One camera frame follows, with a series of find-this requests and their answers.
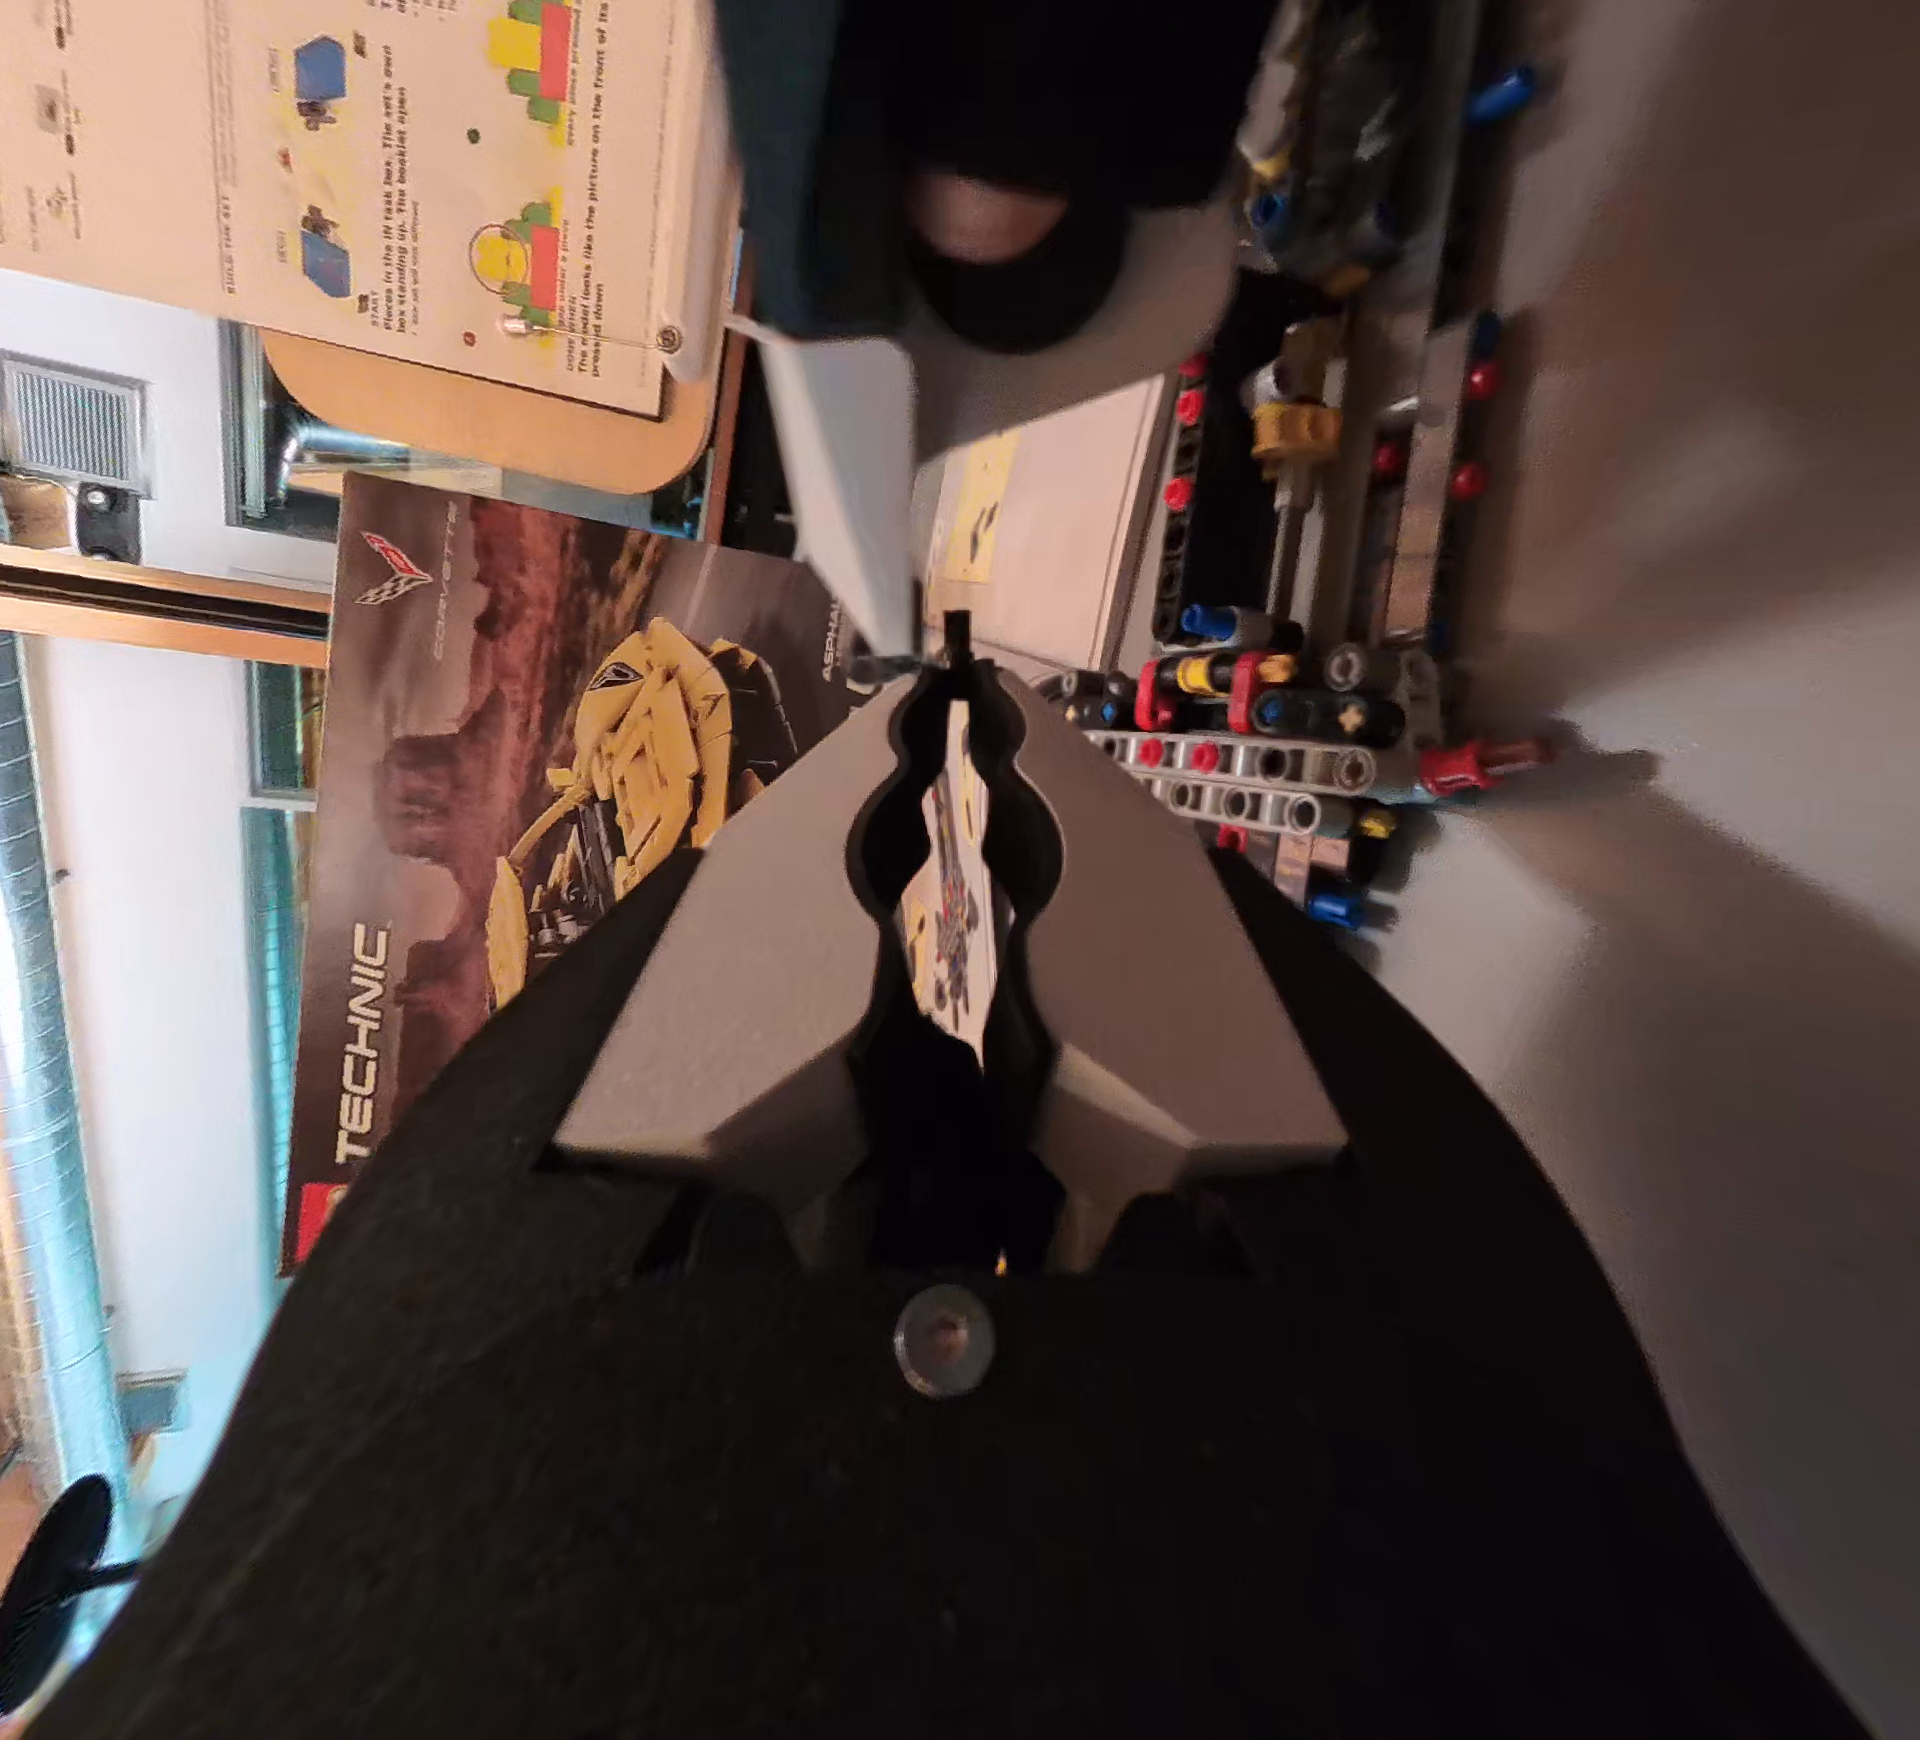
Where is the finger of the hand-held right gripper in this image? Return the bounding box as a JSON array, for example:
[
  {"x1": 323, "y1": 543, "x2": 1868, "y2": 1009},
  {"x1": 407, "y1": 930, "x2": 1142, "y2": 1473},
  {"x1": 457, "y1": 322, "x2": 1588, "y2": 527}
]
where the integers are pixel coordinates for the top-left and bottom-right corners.
[{"x1": 756, "y1": 339, "x2": 927, "y2": 658}]

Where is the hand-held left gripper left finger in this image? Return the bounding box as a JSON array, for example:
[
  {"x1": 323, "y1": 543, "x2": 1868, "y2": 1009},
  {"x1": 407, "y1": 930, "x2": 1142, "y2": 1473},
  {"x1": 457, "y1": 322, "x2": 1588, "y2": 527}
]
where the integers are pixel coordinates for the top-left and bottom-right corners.
[{"x1": 552, "y1": 670, "x2": 981, "y2": 1266}]

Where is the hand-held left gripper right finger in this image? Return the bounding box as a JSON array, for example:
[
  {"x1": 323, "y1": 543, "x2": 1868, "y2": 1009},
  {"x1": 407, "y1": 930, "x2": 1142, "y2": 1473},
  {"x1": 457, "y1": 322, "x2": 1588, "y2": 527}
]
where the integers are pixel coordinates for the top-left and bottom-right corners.
[{"x1": 975, "y1": 658, "x2": 1351, "y2": 1266}]

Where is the grey lego car chassis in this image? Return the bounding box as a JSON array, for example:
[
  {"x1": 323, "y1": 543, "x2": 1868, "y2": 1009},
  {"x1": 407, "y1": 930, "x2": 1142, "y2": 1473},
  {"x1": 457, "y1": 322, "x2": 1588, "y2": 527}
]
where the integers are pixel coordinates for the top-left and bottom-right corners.
[{"x1": 1045, "y1": 0, "x2": 1554, "y2": 937}]

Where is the lego instruction booklet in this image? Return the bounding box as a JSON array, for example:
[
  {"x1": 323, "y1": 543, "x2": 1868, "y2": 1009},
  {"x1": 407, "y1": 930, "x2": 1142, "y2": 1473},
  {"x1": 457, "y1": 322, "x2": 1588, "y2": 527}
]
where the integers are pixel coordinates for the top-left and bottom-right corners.
[{"x1": 901, "y1": 372, "x2": 1178, "y2": 1036}]

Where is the lego set box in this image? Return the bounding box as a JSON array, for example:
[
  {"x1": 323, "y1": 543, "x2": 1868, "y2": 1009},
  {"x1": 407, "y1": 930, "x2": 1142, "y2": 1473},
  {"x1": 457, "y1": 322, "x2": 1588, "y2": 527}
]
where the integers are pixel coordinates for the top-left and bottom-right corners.
[{"x1": 279, "y1": 473, "x2": 861, "y2": 1278}]

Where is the person's right hand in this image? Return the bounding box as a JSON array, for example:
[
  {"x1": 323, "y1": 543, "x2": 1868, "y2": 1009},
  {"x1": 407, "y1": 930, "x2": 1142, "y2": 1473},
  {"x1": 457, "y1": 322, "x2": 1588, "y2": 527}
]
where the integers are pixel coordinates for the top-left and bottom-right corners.
[{"x1": 913, "y1": 173, "x2": 1075, "y2": 267}]

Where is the white folding stand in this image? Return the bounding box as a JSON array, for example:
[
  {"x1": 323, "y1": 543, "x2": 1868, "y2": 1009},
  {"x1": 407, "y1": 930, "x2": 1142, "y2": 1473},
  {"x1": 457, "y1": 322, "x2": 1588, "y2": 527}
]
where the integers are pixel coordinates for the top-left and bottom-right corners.
[{"x1": 657, "y1": 173, "x2": 769, "y2": 385}]

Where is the printed instruction sheet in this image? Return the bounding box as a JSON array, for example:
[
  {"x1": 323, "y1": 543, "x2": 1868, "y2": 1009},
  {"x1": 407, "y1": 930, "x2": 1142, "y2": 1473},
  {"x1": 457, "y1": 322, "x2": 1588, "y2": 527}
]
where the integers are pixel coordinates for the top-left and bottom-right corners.
[{"x1": 0, "y1": 0, "x2": 741, "y2": 418}]

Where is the white wall vent grille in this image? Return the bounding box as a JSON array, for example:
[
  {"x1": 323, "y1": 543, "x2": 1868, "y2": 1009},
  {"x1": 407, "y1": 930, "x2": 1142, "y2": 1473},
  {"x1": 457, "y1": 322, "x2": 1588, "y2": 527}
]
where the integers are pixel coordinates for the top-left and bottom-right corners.
[{"x1": 0, "y1": 351, "x2": 158, "y2": 493}]

